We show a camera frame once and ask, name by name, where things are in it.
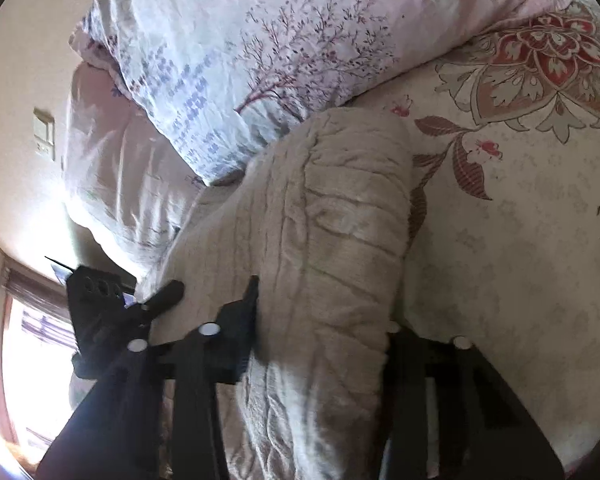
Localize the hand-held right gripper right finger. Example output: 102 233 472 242
379 321 567 480

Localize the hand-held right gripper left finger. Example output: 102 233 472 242
39 275 261 480

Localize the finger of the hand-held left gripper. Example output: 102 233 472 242
139 280 186 315

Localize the beige cable-knit sweater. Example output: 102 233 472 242
142 107 416 480

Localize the window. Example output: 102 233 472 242
0 265 81 466

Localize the white pillow with flower sprigs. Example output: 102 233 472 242
61 60 221 283

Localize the floral bedspread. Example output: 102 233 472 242
350 0 600 476

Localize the lavender and tree print pillow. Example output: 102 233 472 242
69 0 578 187

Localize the wall switch plate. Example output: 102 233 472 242
32 107 56 162

